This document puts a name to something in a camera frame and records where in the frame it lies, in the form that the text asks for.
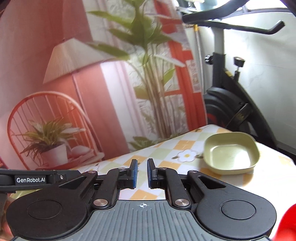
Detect printed room backdrop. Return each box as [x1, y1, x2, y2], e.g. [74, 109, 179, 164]
[1, 1, 207, 170]

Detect checkered floral tablecloth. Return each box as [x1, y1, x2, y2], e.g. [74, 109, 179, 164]
[9, 124, 296, 239]

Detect black exercise bike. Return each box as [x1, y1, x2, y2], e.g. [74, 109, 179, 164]
[180, 1, 295, 152]

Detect green square plate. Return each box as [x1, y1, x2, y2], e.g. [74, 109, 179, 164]
[203, 132, 260, 175]

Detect red bowl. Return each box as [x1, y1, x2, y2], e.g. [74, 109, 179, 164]
[272, 204, 296, 241]

